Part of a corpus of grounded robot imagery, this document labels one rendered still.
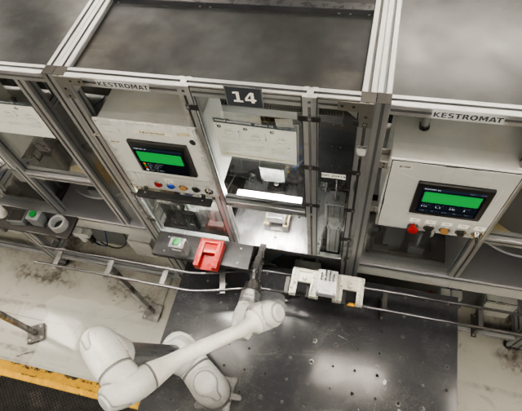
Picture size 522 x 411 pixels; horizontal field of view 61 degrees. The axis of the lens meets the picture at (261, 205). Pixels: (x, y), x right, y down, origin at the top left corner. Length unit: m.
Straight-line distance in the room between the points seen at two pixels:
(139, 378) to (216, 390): 0.56
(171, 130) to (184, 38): 0.33
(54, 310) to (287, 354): 1.93
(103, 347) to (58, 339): 1.87
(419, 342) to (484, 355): 0.87
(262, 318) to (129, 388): 0.53
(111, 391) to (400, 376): 1.38
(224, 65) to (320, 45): 0.33
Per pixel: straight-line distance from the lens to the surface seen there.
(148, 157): 1.86
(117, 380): 1.69
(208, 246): 2.37
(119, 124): 1.79
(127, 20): 1.89
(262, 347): 2.42
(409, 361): 2.44
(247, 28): 1.71
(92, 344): 1.76
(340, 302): 2.28
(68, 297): 3.68
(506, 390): 3.27
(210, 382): 2.15
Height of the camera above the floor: 3.02
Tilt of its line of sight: 58 degrees down
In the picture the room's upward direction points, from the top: 11 degrees counter-clockwise
